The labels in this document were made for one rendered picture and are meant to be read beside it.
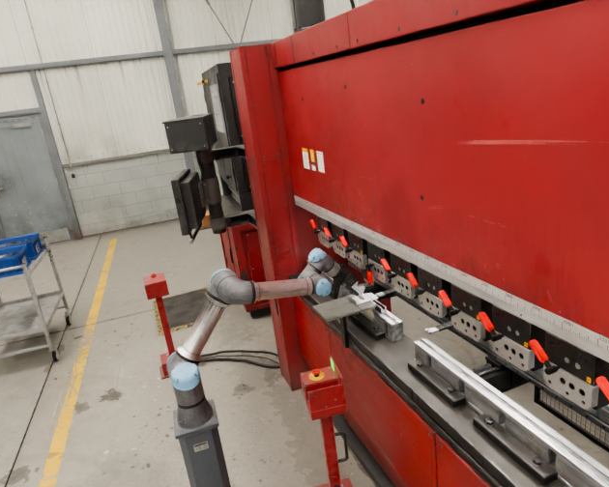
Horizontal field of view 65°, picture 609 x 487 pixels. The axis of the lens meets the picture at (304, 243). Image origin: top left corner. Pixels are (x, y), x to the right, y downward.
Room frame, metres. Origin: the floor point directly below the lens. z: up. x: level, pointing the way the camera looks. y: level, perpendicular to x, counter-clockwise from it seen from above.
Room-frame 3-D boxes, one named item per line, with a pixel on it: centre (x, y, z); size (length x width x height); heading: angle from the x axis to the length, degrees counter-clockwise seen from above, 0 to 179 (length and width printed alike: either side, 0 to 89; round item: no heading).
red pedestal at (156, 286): (3.41, 1.17, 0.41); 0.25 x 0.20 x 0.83; 109
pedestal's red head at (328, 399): (1.84, 0.01, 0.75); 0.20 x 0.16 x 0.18; 10
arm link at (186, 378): (1.72, 0.56, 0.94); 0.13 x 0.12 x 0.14; 22
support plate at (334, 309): (2.12, -0.15, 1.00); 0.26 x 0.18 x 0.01; 109
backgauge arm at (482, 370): (1.73, -0.85, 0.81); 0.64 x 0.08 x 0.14; 109
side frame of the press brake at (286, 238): (3.15, -0.13, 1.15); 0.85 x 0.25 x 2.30; 109
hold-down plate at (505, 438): (1.20, -0.57, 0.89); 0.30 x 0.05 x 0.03; 19
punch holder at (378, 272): (2.01, -0.35, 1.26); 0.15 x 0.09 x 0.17; 19
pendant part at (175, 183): (3.14, 0.72, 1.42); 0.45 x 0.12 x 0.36; 2
